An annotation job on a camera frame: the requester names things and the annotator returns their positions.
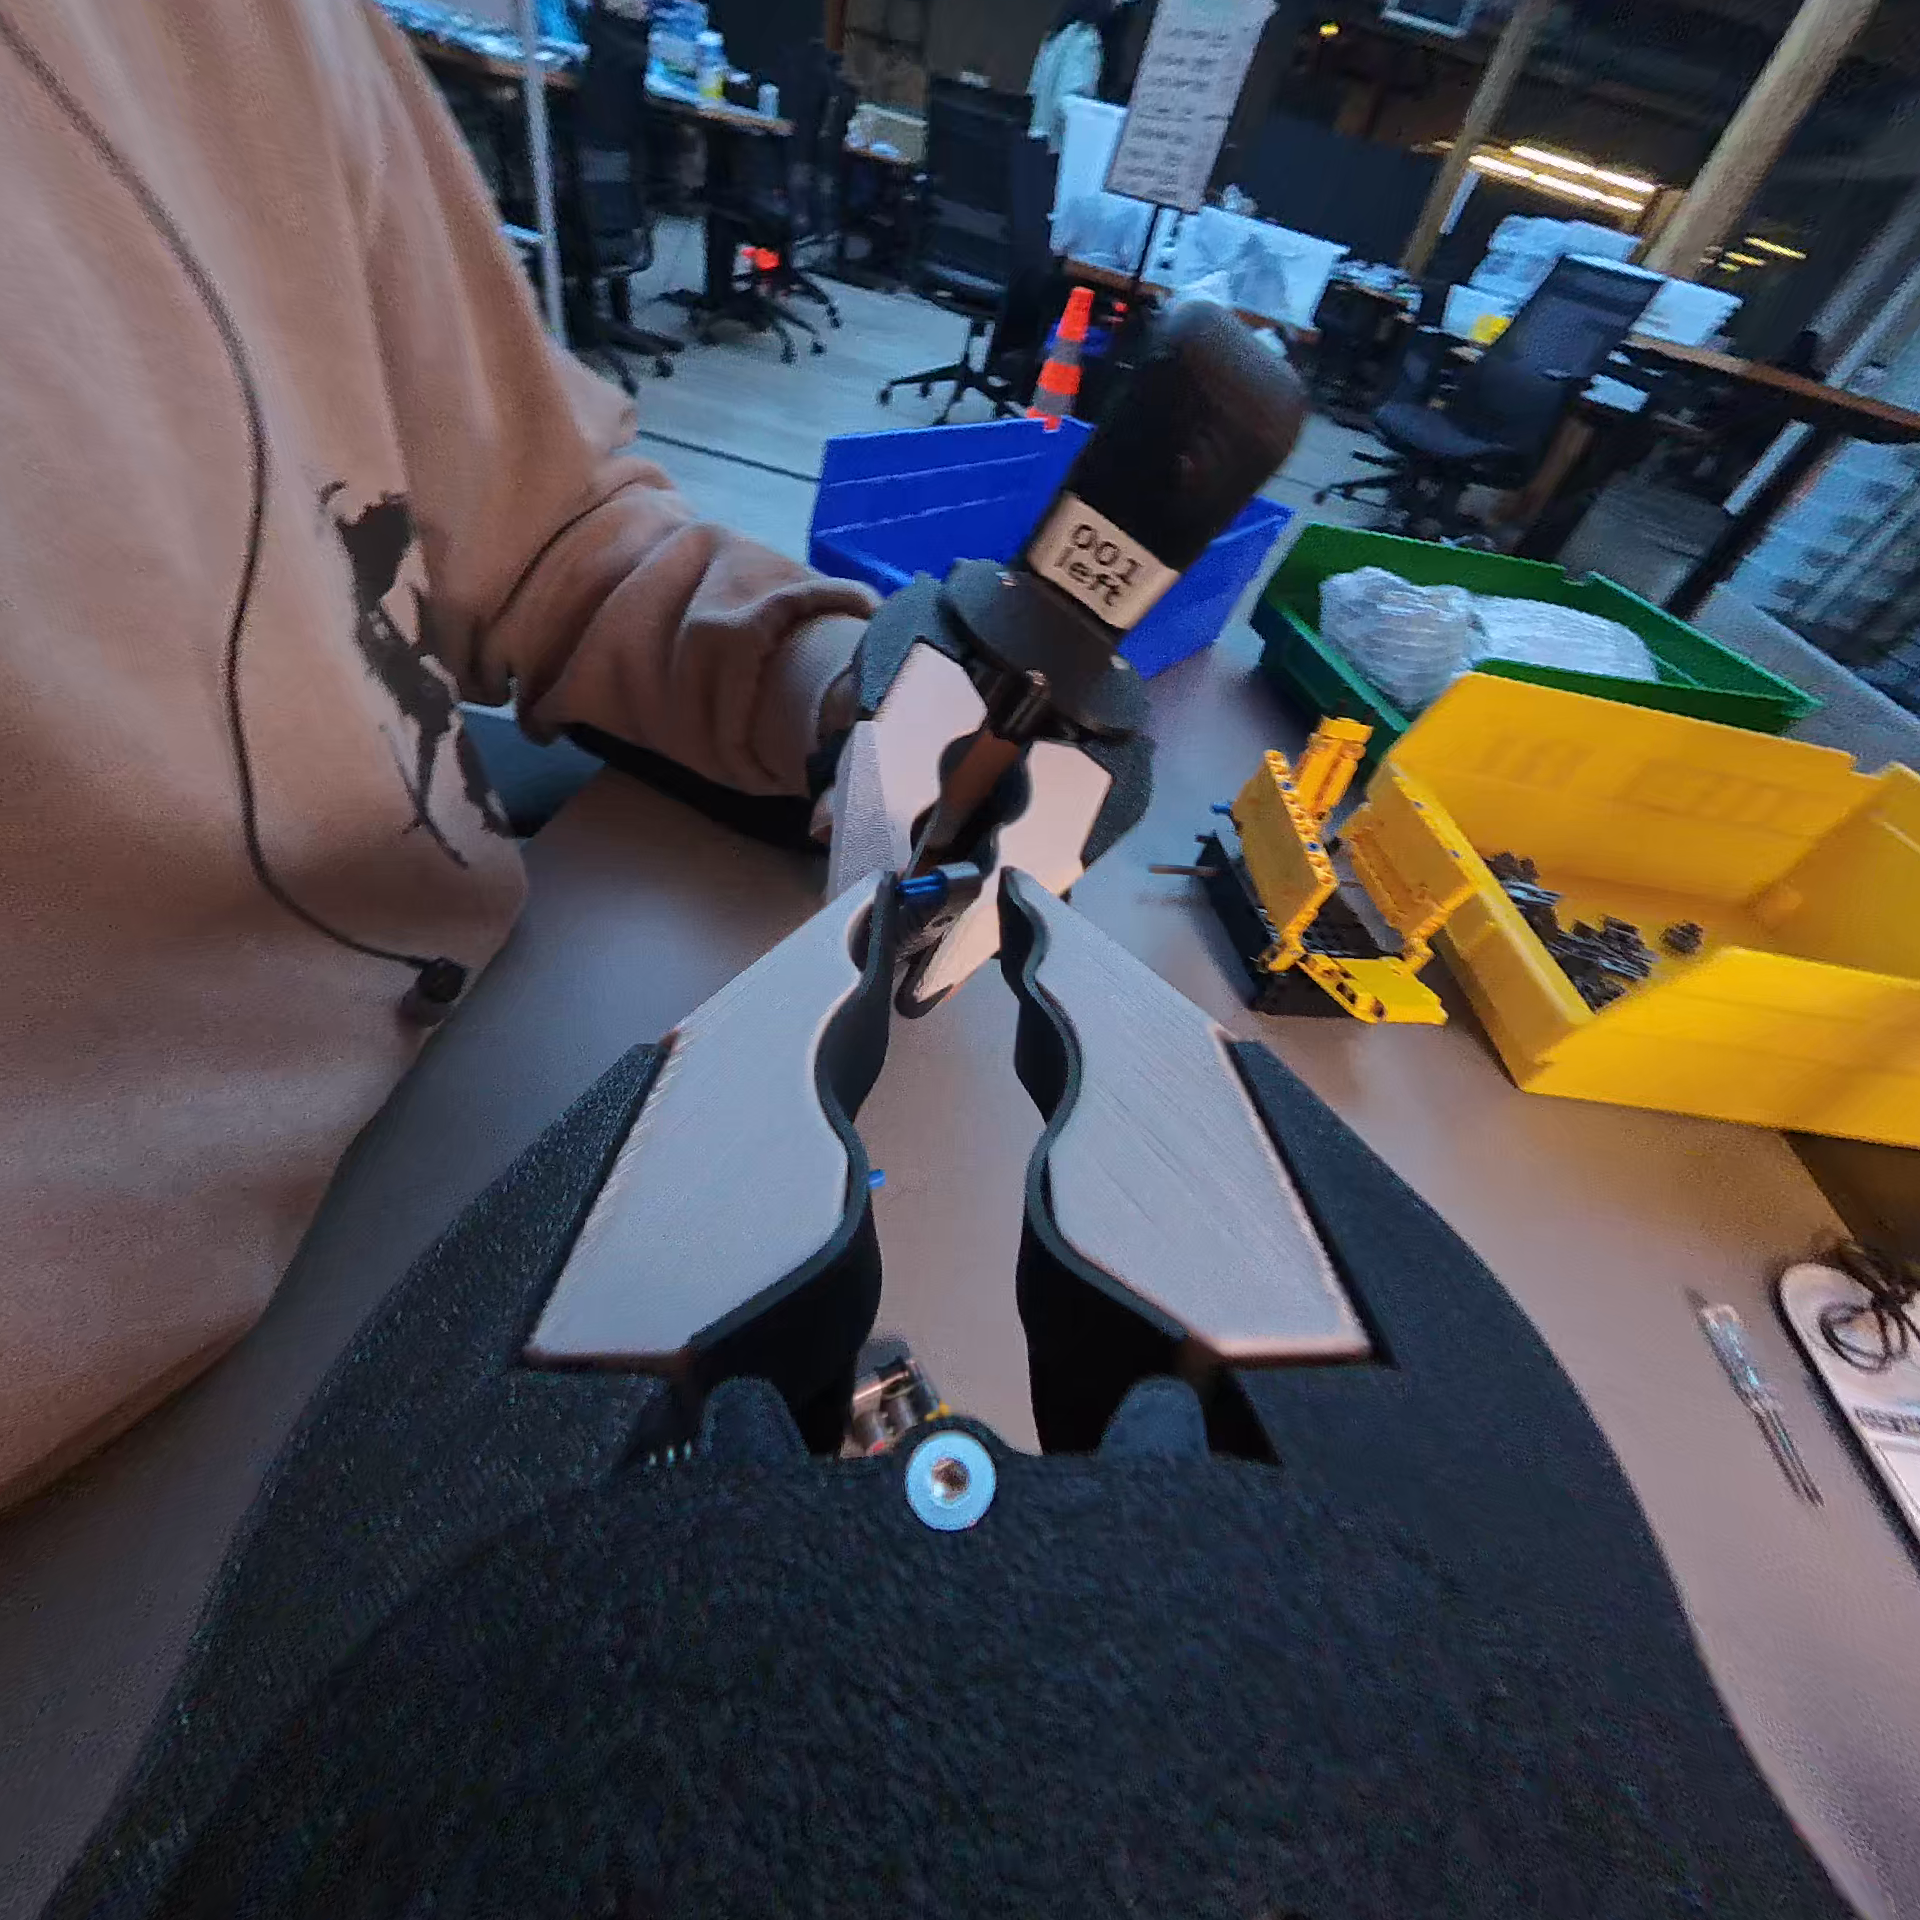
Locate black usb cable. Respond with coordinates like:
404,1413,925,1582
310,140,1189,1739
1808,1236,1920,1374

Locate yellow beam assembly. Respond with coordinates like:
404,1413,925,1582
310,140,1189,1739
843,1333,950,1461

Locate black wrist rest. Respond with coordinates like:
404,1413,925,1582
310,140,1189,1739
561,722,841,858

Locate heap of black building pieces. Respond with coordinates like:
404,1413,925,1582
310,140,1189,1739
1477,848,1711,1011

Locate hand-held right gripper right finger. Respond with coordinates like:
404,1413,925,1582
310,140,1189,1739
997,866,1374,1450

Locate person's left forearm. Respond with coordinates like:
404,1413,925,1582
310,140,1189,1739
477,450,884,804

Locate black office chair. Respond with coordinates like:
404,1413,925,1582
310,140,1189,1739
877,75,1059,422
704,45,841,362
1358,251,1671,528

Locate small clear-handled screwdriver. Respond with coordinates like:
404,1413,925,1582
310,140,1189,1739
1683,1287,1827,1507

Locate wooden background desk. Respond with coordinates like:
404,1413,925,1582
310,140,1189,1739
1558,330,1920,623

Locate yellow and black robot model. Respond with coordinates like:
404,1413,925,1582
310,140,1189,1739
1147,715,1451,1027

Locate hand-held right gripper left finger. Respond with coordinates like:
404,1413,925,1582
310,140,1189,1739
526,866,902,1450

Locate green storage bin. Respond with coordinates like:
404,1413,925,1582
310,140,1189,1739
1247,520,1824,770

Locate black earphone cable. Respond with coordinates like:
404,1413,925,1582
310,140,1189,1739
0,0,471,1028

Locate yellow storage bin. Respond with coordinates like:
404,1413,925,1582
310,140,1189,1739
1340,670,1920,1150

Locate white sign board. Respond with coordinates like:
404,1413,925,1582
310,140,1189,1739
1101,0,1279,302

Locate crumpled clear plastic bag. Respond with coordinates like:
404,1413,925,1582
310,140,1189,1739
1317,564,1488,712

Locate blue storage bin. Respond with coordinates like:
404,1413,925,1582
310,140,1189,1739
806,412,1296,682

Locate orange traffic cone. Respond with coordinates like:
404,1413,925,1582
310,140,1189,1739
1024,285,1100,432

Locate bubble wrap sheet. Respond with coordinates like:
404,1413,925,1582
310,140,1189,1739
1462,592,1661,688

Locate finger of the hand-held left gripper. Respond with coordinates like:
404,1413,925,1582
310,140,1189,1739
902,738,1120,1024
867,644,991,893

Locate person's beige sweatshirt torso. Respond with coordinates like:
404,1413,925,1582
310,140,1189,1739
0,0,647,1509

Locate black mat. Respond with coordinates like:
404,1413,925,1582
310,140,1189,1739
1785,1131,1920,1268

